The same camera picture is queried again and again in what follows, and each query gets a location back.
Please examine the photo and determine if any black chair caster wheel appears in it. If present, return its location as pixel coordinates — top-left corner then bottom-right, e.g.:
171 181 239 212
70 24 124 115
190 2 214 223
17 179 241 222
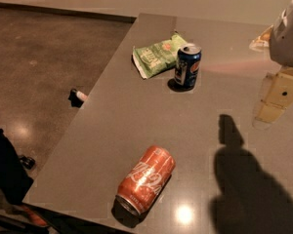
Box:
19 155 36 170

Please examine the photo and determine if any orange coke can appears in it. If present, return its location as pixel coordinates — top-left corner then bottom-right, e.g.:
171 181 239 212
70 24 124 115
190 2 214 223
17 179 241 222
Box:
116 145 176 216

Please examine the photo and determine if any orange shoe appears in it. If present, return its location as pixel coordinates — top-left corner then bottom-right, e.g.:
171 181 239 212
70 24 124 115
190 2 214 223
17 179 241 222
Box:
21 205 48 227

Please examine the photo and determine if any blue pepsi can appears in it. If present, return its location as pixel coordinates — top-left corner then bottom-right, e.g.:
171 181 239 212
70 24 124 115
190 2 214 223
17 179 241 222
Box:
174 43 201 90

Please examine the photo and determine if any seated person dark clothing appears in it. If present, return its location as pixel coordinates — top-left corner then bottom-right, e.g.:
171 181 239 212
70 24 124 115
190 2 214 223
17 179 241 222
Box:
0 129 33 205

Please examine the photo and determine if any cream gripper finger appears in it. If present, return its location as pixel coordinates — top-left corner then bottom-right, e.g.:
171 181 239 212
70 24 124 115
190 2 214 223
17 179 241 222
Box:
252 66 293 130
249 26 272 52

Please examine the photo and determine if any green chip bag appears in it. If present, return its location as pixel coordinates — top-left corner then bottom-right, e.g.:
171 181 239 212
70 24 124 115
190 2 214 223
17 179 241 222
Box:
132 32 187 79

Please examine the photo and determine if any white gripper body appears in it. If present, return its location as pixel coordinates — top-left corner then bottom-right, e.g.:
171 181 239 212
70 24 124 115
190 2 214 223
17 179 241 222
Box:
270 0 293 67

